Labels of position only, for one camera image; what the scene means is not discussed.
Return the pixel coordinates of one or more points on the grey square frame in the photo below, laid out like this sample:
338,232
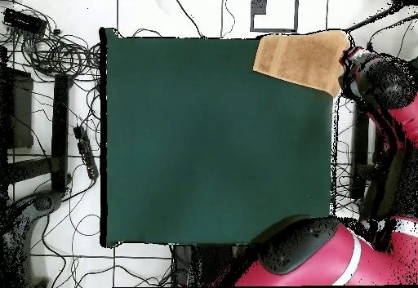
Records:
252,14

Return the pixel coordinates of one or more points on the black power strip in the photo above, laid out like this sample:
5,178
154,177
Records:
85,152

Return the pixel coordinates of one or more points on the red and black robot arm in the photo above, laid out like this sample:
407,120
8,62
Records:
326,255

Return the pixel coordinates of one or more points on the black tripod base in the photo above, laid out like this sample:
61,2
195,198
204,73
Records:
42,203

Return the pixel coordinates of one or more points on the black flat panel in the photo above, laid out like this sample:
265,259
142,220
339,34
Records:
19,111

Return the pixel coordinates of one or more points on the black box device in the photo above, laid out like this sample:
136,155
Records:
24,22

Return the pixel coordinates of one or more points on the black rod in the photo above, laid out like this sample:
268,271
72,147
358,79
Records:
372,19

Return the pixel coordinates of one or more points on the dark green table cloth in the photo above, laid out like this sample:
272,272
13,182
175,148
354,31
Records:
196,138

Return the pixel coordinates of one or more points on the tan terry towel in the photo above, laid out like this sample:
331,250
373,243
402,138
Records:
300,59

